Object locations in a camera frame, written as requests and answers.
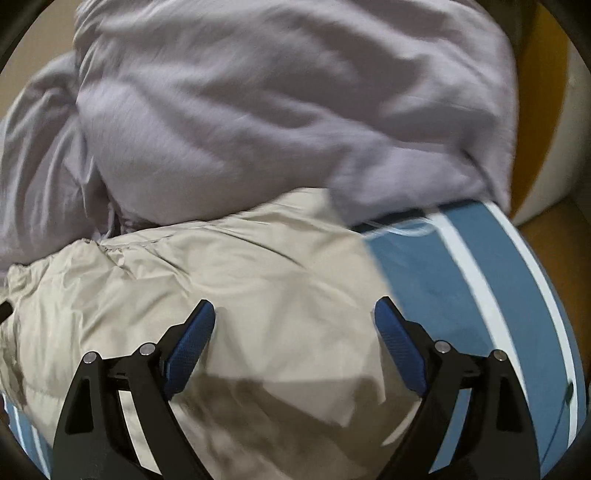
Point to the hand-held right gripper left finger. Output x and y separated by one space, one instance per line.
189 344

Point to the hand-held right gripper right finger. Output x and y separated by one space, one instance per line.
399 344

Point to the beige puffer jacket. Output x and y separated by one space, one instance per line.
277 286

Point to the blue striped bed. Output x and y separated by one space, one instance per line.
508 300

